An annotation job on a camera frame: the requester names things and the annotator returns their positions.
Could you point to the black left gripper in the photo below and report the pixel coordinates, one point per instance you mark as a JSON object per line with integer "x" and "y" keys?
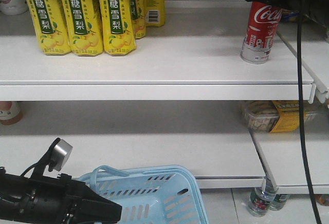
{"x": 63, "y": 200}

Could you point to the red Coca-Cola aluminium bottle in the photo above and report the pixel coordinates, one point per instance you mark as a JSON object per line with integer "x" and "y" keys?
{"x": 261, "y": 31}

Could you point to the light blue plastic basket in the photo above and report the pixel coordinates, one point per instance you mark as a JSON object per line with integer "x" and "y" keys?
{"x": 157, "y": 194}

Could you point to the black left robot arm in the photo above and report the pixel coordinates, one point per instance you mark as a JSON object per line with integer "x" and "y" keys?
{"x": 10, "y": 187}

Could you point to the clear boxed pastry pack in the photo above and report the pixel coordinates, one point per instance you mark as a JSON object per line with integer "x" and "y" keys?
{"x": 270, "y": 116}

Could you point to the yellow pear drink bottle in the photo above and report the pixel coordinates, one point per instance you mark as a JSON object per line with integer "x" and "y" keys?
{"x": 118, "y": 32}
{"x": 155, "y": 14}
{"x": 84, "y": 27}
{"x": 50, "y": 26}

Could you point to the clear water bottle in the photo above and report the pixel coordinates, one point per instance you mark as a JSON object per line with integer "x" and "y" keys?
{"x": 261, "y": 198}

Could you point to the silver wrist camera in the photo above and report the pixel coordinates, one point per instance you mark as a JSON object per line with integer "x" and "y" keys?
{"x": 59, "y": 154}

